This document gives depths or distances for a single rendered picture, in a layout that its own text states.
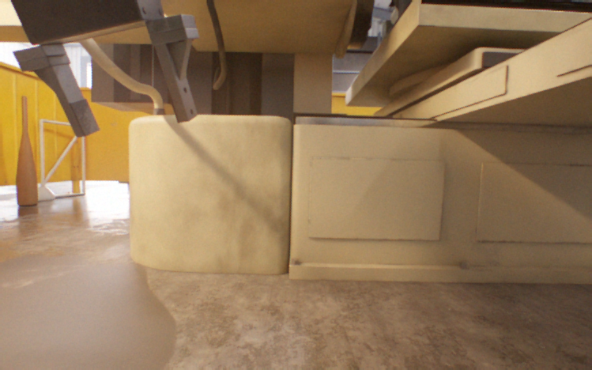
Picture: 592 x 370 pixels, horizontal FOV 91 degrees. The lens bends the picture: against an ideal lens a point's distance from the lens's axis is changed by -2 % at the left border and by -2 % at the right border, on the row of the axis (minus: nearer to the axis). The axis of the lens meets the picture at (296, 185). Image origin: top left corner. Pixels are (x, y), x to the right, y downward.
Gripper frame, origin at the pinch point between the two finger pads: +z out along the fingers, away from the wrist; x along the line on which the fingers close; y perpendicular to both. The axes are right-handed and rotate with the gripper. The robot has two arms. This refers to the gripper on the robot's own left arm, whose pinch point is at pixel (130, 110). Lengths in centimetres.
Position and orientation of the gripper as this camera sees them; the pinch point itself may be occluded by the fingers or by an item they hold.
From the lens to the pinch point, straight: 40.2
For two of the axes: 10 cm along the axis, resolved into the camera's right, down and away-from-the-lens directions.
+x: -9.8, 0.9, 1.6
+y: 1.0, -4.6, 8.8
